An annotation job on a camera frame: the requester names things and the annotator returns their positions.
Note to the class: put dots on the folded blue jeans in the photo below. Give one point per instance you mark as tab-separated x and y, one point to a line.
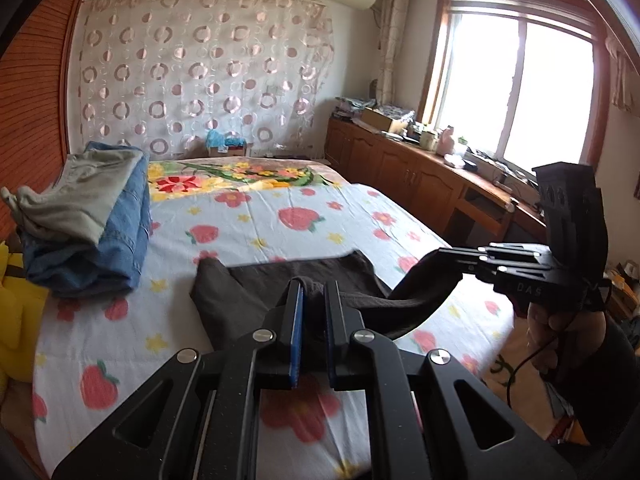
120	240

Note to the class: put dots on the wooden sideboard cabinet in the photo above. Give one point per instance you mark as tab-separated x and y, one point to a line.
400	175

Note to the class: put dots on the wooden slatted wardrobe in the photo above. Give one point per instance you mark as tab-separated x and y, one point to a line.
35	85

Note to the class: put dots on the yellow plush toy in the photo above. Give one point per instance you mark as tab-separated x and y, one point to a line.
15	325

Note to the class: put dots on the wooden framed window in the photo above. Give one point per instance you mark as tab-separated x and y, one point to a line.
500	85

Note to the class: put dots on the person's right forearm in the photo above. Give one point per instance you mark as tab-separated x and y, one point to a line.
615	375

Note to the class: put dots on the small potted plant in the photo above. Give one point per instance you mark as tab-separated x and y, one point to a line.
462	141

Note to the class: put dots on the black pants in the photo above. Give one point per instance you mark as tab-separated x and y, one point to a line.
260	285

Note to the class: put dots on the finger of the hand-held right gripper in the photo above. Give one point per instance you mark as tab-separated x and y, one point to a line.
500	251
515	267

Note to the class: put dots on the circle patterned curtain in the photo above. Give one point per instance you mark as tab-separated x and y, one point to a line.
200	75

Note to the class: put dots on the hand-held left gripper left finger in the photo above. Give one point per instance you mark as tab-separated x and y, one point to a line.
298	330

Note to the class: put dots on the small carton box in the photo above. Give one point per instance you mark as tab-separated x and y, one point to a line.
232	151

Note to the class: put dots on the folded grey-green pants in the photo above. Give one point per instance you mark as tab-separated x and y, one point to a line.
75	195

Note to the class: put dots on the person's right hand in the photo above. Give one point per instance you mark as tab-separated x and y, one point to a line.
565	340

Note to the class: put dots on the pale window curtain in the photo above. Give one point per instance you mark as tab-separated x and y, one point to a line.
621	80
392	35

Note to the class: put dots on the floral blanket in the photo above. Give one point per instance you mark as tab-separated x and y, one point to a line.
225	172

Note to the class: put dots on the pink figurine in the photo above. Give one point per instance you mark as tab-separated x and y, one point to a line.
446	141

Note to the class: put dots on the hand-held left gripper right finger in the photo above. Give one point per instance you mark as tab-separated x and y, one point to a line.
331	330

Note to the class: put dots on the white jar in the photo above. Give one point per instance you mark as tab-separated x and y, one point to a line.
428	140

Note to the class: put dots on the white strawberry print sheet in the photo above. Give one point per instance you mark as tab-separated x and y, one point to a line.
300	240

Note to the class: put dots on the cardboard box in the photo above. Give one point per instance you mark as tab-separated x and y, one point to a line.
380	119

